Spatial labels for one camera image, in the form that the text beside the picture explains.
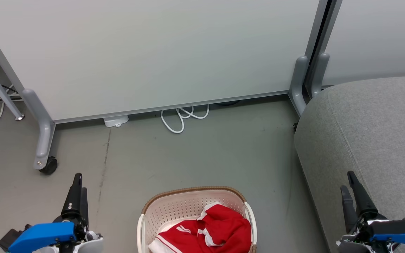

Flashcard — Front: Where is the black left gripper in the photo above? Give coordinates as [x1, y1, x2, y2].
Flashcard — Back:
[44, 173, 103, 253]

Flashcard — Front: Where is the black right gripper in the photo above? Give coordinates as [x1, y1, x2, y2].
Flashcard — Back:
[336, 171, 393, 253]

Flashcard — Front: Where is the red garment with white trim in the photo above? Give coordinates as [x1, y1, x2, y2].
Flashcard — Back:
[196, 203, 252, 253]

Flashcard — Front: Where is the grey fabric sofa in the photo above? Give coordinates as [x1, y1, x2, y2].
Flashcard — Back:
[294, 75, 405, 253]

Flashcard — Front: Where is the large black caster wheel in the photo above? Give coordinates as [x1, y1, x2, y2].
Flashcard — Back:
[39, 156, 58, 175]

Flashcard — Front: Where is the long grey partition foot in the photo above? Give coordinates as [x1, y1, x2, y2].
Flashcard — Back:
[21, 89, 56, 171]

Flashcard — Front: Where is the white power adapter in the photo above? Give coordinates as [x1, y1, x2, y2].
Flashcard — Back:
[103, 115, 129, 128]

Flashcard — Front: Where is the cream perforated laundry basket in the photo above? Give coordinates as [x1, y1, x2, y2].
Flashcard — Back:
[137, 186, 257, 253]

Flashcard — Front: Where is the grey upright partition foot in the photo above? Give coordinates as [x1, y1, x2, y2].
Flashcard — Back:
[289, 56, 310, 117]
[310, 53, 330, 99]

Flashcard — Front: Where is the large white partition panel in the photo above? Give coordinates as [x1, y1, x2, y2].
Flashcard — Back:
[0, 0, 321, 123]

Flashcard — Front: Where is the narrow white partition panel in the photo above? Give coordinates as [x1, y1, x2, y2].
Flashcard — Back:
[324, 0, 405, 86]

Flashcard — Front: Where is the coiled white cable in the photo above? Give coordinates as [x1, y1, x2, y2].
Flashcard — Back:
[160, 104, 210, 134]

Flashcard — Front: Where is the long white floor cable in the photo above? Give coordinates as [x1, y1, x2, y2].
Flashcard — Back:
[0, 94, 24, 137]

